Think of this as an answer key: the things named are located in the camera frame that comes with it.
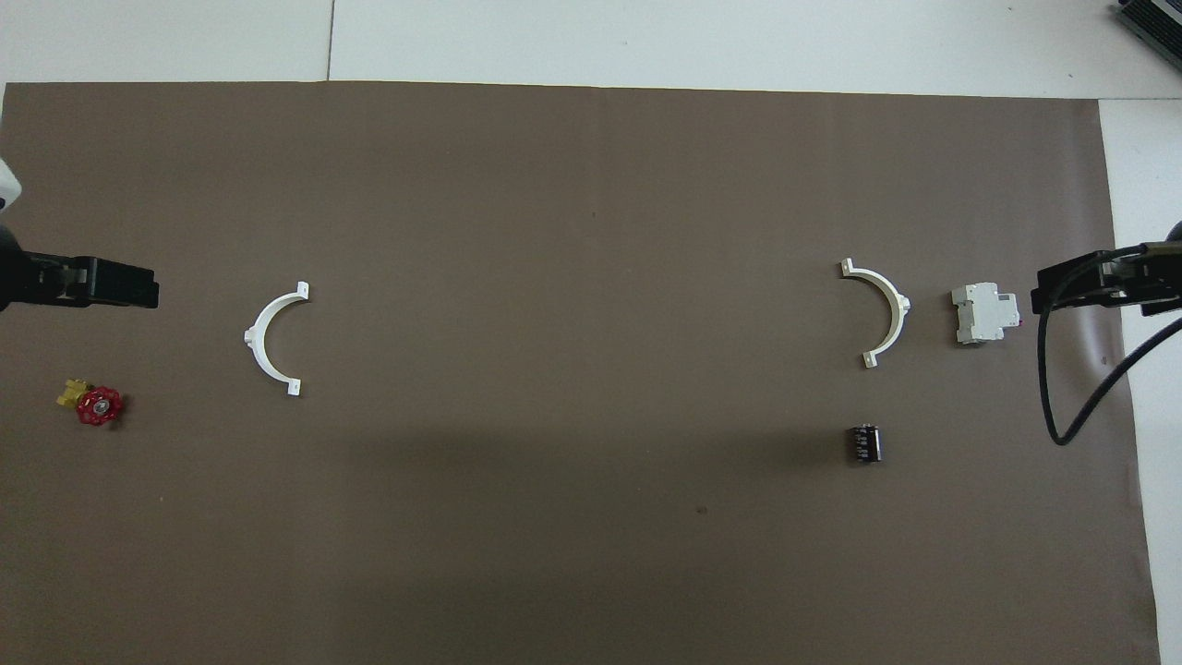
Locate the white half pipe clamp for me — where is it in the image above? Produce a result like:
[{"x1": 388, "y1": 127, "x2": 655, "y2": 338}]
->
[
  {"x1": 840, "y1": 259, "x2": 912, "y2": 369},
  {"x1": 244, "y1": 282, "x2": 310, "y2": 396}
]

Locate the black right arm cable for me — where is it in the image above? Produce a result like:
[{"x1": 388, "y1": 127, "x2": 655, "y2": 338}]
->
[{"x1": 1038, "y1": 244, "x2": 1182, "y2": 447}]

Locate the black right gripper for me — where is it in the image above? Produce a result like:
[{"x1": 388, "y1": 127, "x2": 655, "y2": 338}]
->
[{"x1": 1031, "y1": 222, "x2": 1182, "y2": 320}]

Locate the red handle brass valve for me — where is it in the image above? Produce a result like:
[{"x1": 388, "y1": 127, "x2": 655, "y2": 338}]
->
[{"x1": 57, "y1": 377, "x2": 126, "y2": 428}]

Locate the white circuit breaker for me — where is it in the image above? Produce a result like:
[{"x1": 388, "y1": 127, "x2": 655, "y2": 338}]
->
[{"x1": 951, "y1": 283, "x2": 1022, "y2": 346}]

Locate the grey ribbed device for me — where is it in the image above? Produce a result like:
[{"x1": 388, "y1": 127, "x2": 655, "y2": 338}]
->
[{"x1": 1113, "y1": 0, "x2": 1182, "y2": 58}]

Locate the brown table mat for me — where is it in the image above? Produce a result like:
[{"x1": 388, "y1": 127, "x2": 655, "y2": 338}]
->
[{"x1": 0, "y1": 80, "x2": 1163, "y2": 665}]

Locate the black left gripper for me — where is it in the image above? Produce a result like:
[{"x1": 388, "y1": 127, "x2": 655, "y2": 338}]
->
[{"x1": 0, "y1": 222, "x2": 160, "y2": 313}]

